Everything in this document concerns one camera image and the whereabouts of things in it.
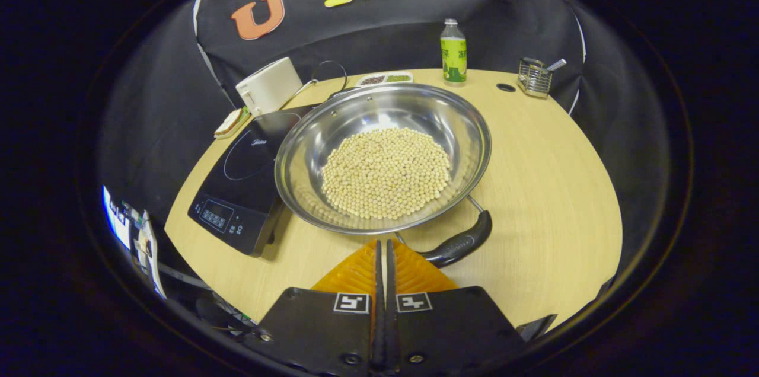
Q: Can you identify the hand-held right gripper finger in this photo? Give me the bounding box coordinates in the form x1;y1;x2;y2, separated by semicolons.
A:
384;239;527;375
254;239;381;375

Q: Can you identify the large soybean heap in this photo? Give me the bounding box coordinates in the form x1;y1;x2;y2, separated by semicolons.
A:
320;127;453;221

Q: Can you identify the black induction cooktop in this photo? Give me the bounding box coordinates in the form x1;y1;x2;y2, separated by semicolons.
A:
188;106;321;257

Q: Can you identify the steel pot with black handle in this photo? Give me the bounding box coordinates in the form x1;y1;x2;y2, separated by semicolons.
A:
275;82;493;268

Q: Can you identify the white divided dish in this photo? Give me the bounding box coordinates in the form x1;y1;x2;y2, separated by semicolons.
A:
355;71;414;87

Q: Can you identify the white blue device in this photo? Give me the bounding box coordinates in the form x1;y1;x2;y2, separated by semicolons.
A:
102;186;168;299

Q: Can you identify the bread slice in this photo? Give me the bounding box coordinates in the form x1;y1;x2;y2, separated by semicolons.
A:
216;109;241;133

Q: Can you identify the white toaster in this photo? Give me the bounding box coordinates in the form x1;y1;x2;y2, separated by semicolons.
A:
235;57;303;117

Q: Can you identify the green drink bottle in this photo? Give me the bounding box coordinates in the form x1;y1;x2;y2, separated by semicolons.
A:
440;18;467;84

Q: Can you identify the black backdrop cloth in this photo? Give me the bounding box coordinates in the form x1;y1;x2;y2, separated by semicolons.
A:
98;0;668;259

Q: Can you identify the white toaster cable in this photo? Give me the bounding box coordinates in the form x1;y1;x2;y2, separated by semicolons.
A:
279;79;318;110

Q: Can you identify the black power cable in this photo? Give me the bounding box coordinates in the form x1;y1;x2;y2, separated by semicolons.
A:
311;60;348;96

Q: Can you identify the metal wire holder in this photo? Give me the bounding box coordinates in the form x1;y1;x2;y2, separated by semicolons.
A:
517;57;553;98

